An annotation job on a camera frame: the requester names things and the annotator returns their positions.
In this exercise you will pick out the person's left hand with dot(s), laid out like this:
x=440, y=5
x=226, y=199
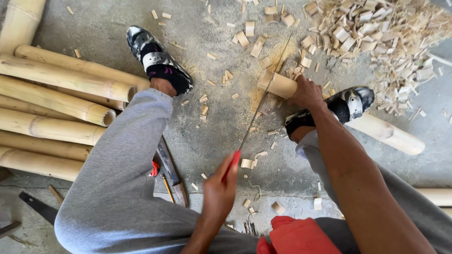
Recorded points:
x=217, y=197

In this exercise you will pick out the person's right hand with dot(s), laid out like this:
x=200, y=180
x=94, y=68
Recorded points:
x=308, y=93

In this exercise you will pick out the person's right fingers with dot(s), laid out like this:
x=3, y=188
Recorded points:
x=297, y=88

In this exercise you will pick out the light bamboo culm section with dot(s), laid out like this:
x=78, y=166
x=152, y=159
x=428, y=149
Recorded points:
x=378, y=130

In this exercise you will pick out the black white right shoe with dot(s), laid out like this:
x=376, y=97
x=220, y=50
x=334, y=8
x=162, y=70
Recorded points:
x=342, y=105

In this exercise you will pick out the black white shoe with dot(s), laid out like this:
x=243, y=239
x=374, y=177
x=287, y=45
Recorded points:
x=159, y=60
x=342, y=105

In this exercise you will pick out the scattered bamboo chips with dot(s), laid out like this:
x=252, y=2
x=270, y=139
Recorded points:
x=243, y=38

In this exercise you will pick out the heap of bamboo offcuts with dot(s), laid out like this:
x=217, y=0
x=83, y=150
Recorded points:
x=374, y=38

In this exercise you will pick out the black white left shoe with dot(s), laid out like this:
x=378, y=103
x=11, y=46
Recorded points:
x=159, y=60

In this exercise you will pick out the red cloth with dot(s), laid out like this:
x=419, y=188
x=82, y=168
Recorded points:
x=300, y=236

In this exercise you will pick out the yellow pencil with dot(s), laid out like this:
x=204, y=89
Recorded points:
x=168, y=188

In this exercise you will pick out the pale bamboo pole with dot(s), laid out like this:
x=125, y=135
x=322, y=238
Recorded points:
x=436, y=197

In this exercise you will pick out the grey sweatpants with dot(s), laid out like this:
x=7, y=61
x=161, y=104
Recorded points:
x=116, y=176

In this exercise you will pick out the pile of bamboo poles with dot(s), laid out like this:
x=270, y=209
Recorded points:
x=53, y=102

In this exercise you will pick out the thin wooden stick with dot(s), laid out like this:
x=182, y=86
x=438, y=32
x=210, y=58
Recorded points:
x=55, y=194

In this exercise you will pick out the black saw blade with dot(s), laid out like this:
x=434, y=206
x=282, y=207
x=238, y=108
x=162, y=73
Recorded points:
x=39, y=208

